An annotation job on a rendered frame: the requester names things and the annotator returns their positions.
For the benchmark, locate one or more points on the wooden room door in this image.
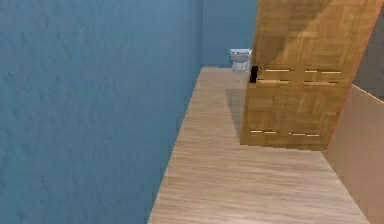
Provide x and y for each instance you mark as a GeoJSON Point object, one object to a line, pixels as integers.
{"type": "Point", "coordinates": [300, 83]}

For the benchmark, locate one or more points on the white toilet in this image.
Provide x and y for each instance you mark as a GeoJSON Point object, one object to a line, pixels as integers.
{"type": "Point", "coordinates": [240, 59]}

